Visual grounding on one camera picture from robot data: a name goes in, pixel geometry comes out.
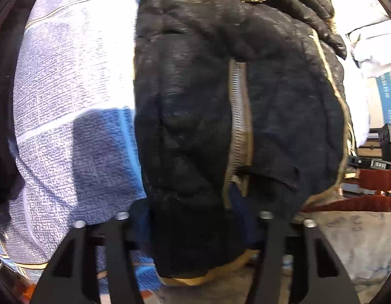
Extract dark cloth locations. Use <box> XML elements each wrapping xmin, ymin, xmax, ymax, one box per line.
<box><xmin>0</xmin><ymin>0</ymin><xmax>28</xmax><ymax>229</ymax></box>

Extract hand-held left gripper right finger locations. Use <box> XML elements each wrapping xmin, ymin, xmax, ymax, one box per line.
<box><xmin>245</xmin><ymin>211</ymin><xmax>362</xmax><ymax>304</ymax></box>

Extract white hanging clothes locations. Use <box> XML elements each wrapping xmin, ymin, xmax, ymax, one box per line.
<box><xmin>344</xmin><ymin>16</ymin><xmax>391</xmax><ymax>78</ymax></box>

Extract black quilted jacket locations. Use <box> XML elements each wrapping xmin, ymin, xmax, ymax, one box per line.
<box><xmin>132</xmin><ymin>0</ymin><xmax>358</xmax><ymax>288</ymax></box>

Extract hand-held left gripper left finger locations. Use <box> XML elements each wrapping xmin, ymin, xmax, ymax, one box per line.
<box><xmin>30</xmin><ymin>212</ymin><xmax>146</xmax><ymax>304</ymax></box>

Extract blue plaid bed sheet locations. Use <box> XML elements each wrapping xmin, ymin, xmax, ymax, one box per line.
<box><xmin>0</xmin><ymin>0</ymin><xmax>161</xmax><ymax>295</ymax></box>

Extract patterned floor rug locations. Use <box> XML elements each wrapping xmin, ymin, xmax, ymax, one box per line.
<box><xmin>157</xmin><ymin>211</ymin><xmax>391</xmax><ymax>304</ymax></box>

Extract blue wall poster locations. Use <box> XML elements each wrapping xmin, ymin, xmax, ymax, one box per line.
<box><xmin>375</xmin><ymin>70</ymin><xmax>391</xmax><ymax>127</ymax></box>

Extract red-brown wooden bar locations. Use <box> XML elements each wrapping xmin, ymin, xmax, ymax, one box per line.
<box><xmin>299</xmin><ymin>168</ymin><xmax>391</xmax><ymax>213</ymax></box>

